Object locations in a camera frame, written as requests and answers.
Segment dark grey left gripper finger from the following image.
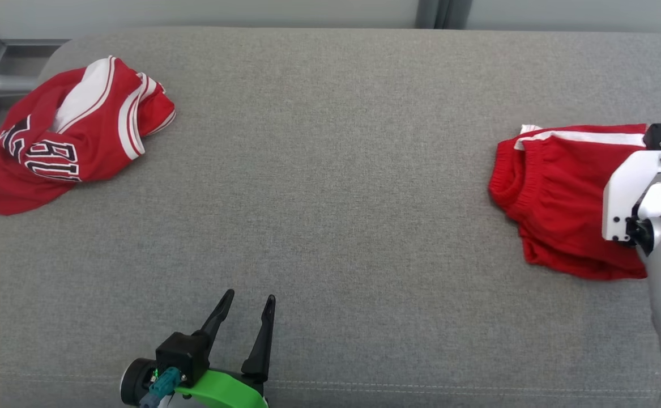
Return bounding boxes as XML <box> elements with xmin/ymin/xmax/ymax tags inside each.
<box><xmin>197</xmin><ymin>289</ymin><xmax>235</xmax><ymax>342</ymax></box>
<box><xmin>241</xmin><ymin>294</ymin><xmax>277</xmax><ymax>383</ymax></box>

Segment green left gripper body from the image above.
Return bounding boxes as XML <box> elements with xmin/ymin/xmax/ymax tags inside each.
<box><xmin>120</xmin><ymin>357</ymin><xmax>269</xmax><ymax>408</ymax></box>

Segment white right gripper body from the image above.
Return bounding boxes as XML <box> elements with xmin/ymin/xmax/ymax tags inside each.
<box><xmin>602</xmin><ymin>148</ymin><xmax>661</xmax><ymax>243</ymax></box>

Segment red shorts with white stripe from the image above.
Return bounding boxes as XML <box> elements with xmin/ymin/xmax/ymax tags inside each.
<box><xmin>489</xmin><ymin>124</ymin><xmax>648</xmax><ymax>281</ymax></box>

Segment red white basketball jersey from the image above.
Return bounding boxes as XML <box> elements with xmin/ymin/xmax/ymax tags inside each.
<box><xmin>0</xmin><ymin>56</ymin><xmax>177</xmax><ymax>216</ymax></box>

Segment teal left camera connector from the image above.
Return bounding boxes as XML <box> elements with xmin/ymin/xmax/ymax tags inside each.
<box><xmin>139</xmin><ymin>367</ymin><xmax>187</xmax><ymax>408</ymax></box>

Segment grey metal partition post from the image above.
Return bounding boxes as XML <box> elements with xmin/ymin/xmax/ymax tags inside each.
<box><xmin>441</xmin><ymin>0</ymin><xmax>472</xmax><ymax>29</ymax></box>
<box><xmin>415</xmin><ymin>0</ymin><xmax>444</xmax><ymax>29</ymax></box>

